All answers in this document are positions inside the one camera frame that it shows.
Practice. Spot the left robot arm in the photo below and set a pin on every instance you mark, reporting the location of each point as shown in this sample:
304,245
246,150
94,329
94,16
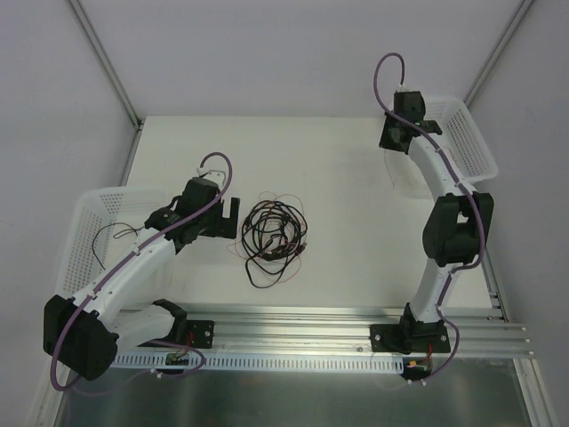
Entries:
120,309

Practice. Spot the white plastic basket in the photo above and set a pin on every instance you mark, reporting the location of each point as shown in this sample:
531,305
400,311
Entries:
106,226
461,141

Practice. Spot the left white plastic basket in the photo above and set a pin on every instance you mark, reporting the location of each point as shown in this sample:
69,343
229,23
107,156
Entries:
106,226

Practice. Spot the right white plastic basket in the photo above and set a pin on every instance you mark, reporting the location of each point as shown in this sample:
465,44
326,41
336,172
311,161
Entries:
461,141

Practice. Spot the left aluminium frame post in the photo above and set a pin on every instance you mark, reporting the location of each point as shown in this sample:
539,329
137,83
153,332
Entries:
92,38

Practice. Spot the aluminium frame post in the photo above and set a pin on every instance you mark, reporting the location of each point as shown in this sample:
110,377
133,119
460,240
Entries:
510,29
92,38

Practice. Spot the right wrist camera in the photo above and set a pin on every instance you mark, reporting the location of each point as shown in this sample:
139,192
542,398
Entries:
405,89

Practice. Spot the right aluminium frame post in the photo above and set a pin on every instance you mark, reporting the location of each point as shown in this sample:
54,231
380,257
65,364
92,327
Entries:
510,29

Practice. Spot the white slotted cable duct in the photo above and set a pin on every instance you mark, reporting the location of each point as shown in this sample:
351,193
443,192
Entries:
165,360

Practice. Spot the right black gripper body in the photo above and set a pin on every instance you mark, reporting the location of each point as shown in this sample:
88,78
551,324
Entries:
393,136

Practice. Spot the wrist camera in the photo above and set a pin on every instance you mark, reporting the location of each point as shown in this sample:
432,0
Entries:
405,89
217,175

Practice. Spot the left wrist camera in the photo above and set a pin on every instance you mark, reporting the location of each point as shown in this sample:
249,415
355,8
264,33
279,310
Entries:
217,175

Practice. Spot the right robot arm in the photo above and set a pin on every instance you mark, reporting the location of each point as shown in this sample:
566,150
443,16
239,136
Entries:
453,237

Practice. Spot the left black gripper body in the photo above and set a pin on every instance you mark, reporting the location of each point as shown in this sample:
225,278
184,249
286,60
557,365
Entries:
220,218

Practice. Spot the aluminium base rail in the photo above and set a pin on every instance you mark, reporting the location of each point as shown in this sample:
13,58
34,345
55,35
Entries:
346,331

